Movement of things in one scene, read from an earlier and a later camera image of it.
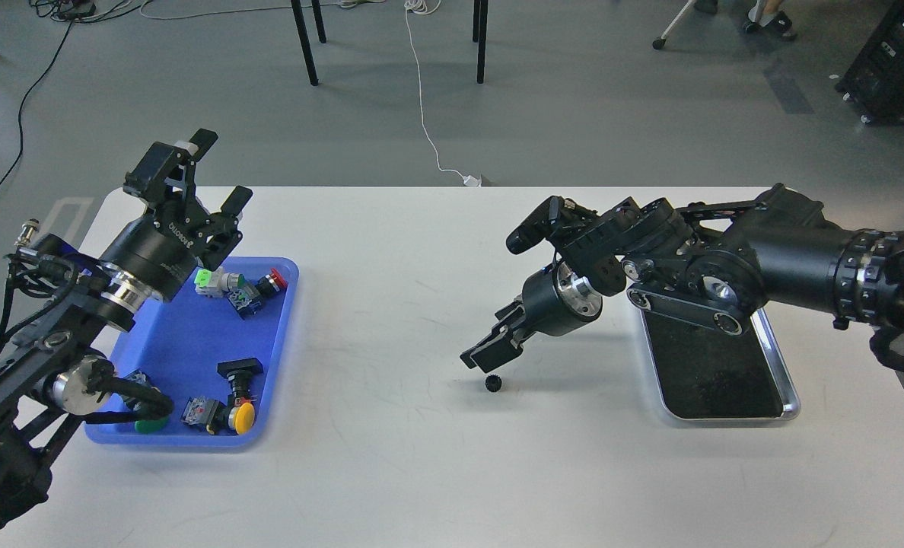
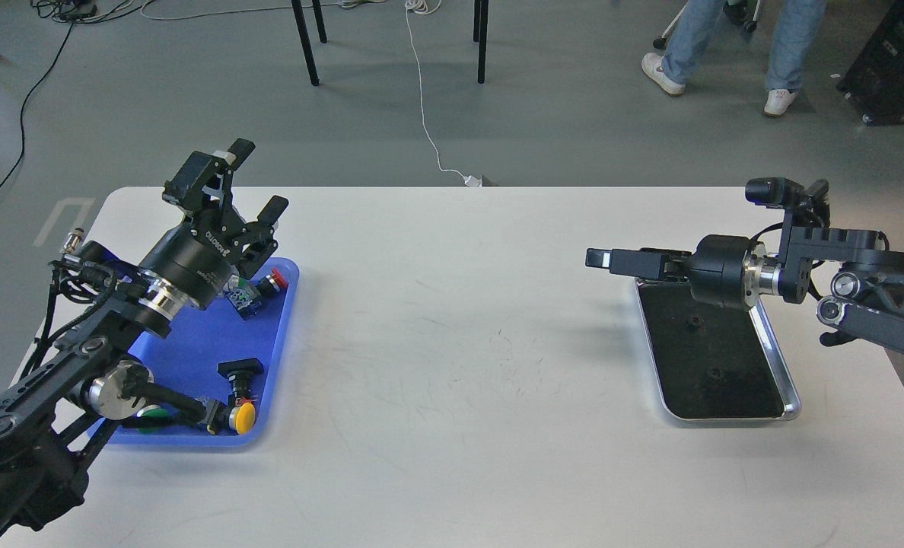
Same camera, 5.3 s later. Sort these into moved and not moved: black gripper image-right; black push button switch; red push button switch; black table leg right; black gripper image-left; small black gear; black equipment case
Moved: black gripper image-right; black gripper image-left; small black gear
Not moved: black equipment case; black table leg right; black push button switch; red push button switch
